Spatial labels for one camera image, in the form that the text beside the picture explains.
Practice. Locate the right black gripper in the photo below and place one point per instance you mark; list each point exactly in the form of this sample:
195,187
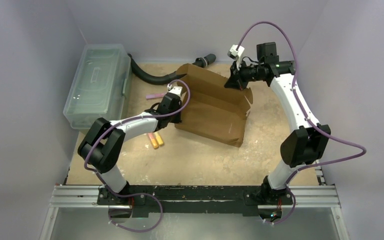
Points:
235,77

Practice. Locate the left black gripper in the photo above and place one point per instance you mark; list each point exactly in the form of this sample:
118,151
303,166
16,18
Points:
177,119

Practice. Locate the brown cardboard box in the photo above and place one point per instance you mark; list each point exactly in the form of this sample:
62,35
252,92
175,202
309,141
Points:
213,111

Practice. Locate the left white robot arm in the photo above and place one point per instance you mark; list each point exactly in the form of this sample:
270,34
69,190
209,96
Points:
102,144

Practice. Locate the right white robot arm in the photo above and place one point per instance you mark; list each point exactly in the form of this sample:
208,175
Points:
305,144

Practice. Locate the purple marker pen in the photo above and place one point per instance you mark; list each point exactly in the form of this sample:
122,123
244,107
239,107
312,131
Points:
154,96

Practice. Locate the orange marker pen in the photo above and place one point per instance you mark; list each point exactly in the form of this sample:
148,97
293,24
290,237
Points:
153,140

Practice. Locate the yellow marker pen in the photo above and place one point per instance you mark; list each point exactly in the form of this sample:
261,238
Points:
159,139

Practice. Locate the clear plastic storage bin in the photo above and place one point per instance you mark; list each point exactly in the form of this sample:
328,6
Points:
101,86

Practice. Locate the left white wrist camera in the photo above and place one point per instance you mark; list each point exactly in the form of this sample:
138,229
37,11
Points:
174,89

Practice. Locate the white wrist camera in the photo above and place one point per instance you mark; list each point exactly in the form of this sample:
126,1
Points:
174,89
236,53

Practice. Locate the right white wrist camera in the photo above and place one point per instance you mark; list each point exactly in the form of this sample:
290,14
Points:
236,53

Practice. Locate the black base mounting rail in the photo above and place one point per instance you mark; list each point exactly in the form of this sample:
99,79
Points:
247,200

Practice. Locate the aluminium frame extrusion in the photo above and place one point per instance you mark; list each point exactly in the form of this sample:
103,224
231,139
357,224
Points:
74,196

